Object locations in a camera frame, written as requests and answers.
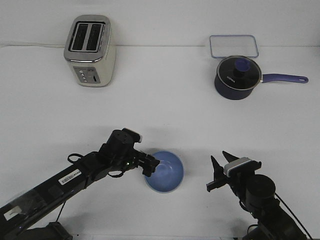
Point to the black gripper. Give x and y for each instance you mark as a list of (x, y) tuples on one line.
[(119, 154), (253, 190)]

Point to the blue bowl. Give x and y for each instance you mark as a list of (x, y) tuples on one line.
[(168, 174)]

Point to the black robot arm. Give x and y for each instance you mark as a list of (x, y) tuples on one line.
[(19, 214), (275, 223)]

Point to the dark blue saucepan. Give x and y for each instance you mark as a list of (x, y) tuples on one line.
[(233, 93)]

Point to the glass pot lid blue knob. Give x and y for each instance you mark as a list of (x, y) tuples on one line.
[(239, 72)]

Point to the silver two-slot toaster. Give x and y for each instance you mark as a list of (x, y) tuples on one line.
[(90, 51)]

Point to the clear container lid blue rim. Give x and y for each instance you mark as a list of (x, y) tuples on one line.
[(222, 46)]

